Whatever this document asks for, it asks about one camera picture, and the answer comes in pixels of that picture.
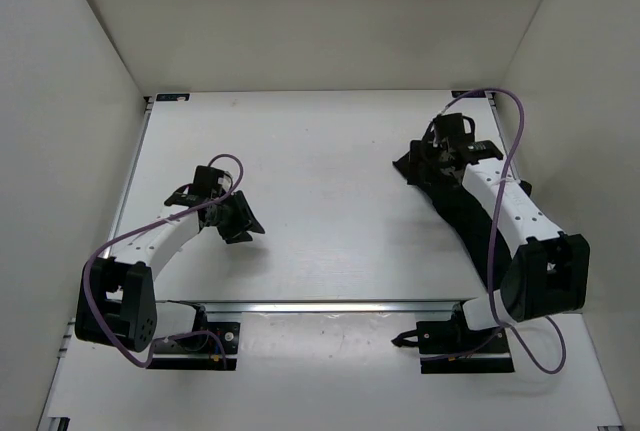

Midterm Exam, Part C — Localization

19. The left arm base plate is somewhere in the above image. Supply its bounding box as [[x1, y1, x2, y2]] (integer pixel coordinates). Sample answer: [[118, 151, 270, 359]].
[[148, 301, 241, 371]]

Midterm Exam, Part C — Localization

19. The left corner label sticker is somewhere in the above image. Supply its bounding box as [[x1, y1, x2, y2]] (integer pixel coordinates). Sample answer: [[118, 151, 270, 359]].
[[155, 93, 190, 102]]

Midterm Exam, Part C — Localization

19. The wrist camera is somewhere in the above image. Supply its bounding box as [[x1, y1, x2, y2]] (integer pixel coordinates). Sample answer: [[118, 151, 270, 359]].
[[189, 165, 233, 199], [433, 113, 476, 146]]

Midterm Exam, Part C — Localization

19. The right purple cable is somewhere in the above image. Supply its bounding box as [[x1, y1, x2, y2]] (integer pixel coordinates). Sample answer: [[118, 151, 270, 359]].
[[422, 87, 567, 376]]

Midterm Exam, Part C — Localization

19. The corner label sticker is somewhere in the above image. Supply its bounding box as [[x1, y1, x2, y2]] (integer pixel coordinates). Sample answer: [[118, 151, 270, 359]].
[[451, 90, 486, 99], [155, 93, 190, 102]]

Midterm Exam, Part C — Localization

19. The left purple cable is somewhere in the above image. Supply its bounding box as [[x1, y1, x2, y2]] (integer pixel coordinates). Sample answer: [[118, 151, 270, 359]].
[[82, 153, 245, 370]]

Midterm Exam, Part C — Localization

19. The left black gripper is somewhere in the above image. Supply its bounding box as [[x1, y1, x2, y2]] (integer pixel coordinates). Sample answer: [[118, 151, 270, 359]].
[[209, 188, 266, 244]]

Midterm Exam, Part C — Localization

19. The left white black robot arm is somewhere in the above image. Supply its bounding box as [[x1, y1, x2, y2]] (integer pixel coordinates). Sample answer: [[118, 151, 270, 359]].
[[74, 191, 265, 357]]

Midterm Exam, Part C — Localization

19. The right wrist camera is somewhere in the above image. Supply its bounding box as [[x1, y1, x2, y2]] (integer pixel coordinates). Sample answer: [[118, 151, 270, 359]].
[[433, 113, 476, 146]]

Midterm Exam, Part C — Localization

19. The right corner label sticker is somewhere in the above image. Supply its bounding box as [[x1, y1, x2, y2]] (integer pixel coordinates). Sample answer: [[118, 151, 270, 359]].
[[451, 90, 486, 99]]

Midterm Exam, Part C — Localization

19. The black skirt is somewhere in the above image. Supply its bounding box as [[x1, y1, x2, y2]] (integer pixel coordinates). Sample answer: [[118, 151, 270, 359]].
[[393, 151, 492, 284]]

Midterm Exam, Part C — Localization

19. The aluminium front rail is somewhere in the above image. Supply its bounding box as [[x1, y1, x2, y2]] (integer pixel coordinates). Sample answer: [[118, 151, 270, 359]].
[[199, 300, 466, 315]]

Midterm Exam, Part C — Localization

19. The purple cable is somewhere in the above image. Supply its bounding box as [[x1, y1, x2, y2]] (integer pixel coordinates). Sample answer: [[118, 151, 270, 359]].
[[422, 87, 567, 376], [82, 153, 245, 370]]

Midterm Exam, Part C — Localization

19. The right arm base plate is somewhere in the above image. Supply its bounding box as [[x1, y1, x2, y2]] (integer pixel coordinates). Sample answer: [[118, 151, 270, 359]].
[[391, 317, 515, 375]]

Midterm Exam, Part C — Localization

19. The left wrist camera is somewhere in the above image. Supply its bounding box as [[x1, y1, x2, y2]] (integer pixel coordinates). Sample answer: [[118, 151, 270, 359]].
[[189, 165, 233, 199]]

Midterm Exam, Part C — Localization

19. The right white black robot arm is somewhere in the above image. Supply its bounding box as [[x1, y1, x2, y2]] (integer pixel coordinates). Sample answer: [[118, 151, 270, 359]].
[[393, 140, 590, 352]]

